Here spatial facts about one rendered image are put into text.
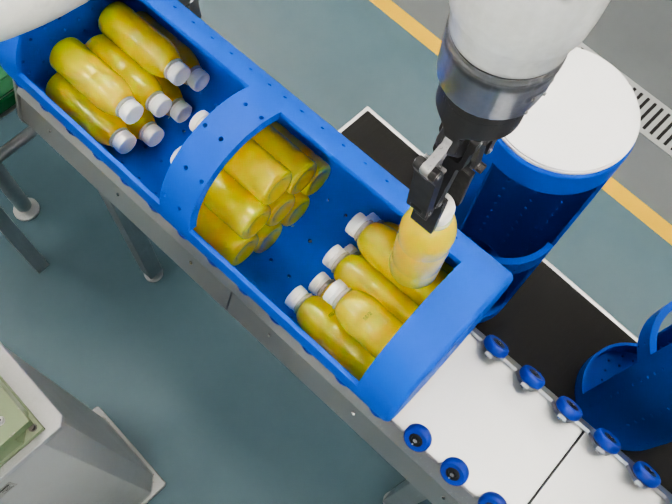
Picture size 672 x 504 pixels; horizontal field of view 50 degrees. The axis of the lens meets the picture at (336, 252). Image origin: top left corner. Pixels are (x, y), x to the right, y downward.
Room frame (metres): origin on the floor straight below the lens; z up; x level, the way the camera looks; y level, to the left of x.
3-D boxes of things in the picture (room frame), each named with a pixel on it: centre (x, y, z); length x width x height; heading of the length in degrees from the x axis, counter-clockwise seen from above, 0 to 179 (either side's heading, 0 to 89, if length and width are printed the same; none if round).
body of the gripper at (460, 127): (0.37, -0.10, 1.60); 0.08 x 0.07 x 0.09; 144
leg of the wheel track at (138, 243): (0.75, 0.55, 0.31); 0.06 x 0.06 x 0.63; 54
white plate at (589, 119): (0.80, -0.38, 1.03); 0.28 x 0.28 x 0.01
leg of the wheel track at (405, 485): (0.18, -0.25, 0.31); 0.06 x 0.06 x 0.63; 54
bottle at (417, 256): (0.37, -0.10, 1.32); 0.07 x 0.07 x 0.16
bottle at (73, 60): (0.69, 0.44, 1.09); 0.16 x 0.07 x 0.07; 54
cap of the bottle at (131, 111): (0.64, 0.36, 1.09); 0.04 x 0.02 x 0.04; 144
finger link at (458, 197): (0.38, -0.12, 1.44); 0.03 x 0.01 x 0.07; 54
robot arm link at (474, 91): (0.37, -0.10, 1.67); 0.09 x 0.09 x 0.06
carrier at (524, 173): (0.80, -0.38, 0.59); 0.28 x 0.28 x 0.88
